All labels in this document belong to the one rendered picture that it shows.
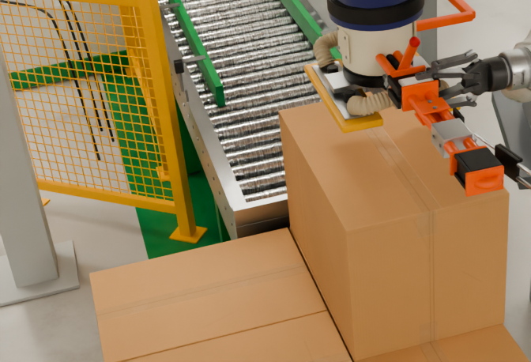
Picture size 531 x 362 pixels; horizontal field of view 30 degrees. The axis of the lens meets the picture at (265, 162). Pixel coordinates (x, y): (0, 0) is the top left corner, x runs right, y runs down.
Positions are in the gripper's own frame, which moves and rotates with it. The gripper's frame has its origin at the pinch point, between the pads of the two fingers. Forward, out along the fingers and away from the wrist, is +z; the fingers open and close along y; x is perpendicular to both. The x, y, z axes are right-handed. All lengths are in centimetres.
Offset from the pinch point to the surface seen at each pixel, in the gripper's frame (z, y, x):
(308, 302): 24, 69, 20
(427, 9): -49, 38, 117
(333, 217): 19.2, 32.3, 5.0
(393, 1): -0.9, -14.6, 15.3
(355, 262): 17.4, 38.4, -5.3
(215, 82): 25, 60, 137
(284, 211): 20, 67, 60
